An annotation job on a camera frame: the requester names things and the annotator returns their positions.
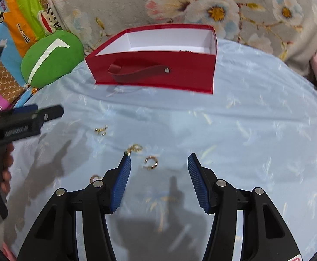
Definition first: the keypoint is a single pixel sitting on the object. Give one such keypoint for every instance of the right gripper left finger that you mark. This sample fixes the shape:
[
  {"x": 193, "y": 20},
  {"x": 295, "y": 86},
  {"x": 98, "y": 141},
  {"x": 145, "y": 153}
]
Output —
[{"x": 53, "y": 234}]

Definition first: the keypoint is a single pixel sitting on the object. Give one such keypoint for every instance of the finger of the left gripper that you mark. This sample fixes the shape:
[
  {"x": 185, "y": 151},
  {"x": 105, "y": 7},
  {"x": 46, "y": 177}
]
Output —
[
  {"x": 25, "y": 109},
  {"x": 40, "y": 116}
]

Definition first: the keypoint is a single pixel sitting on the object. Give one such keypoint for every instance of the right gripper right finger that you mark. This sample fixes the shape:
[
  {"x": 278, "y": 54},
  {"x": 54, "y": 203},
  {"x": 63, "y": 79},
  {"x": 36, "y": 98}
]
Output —
[{"x": 266, "y": 236}]

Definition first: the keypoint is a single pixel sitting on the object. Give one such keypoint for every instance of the gold charm earring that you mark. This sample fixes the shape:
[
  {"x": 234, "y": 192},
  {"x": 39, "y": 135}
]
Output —
[{"x": 101, "y": 131}]

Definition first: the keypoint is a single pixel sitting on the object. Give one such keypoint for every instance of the small gold ear cuff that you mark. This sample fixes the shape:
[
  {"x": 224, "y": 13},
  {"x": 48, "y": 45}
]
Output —
[{"x": 94, "y": 178}]

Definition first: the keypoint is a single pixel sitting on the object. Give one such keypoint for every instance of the small gold disc pendant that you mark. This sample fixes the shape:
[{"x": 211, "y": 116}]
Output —
[{"x": 134, "y": 148}]

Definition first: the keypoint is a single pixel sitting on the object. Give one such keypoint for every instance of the gold hoop earring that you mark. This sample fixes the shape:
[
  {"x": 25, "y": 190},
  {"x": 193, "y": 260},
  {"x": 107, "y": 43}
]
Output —
[{"x": 150, "y": 162}]

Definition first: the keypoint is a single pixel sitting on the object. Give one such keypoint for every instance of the red jewelry box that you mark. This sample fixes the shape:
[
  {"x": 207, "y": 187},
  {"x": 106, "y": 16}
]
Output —
[{"x": 173, "y": 56}]

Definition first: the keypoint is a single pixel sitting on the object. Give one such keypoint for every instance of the person's left hand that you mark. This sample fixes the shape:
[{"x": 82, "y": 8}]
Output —
[{"x": 7, "y": 163}]

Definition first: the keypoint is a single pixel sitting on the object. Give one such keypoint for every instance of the green round cushion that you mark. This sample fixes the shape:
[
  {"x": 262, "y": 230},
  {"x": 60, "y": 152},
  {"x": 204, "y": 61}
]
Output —
[{"x": 51, "y": 58}]

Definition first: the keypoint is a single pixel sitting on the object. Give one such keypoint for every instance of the colourful cartoon quilt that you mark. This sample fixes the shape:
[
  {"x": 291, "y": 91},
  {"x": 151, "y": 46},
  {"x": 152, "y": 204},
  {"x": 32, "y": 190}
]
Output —
[{"x": 22, "y": 24}]

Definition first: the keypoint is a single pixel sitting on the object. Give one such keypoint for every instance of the light blue palm bedsheet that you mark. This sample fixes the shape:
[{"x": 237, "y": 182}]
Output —
[{"x": 258, "y": 129}]

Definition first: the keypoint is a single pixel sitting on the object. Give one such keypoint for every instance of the grey floral blanket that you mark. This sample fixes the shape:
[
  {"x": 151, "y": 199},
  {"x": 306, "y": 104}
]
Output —
[{"x": 286, "y": 29}]

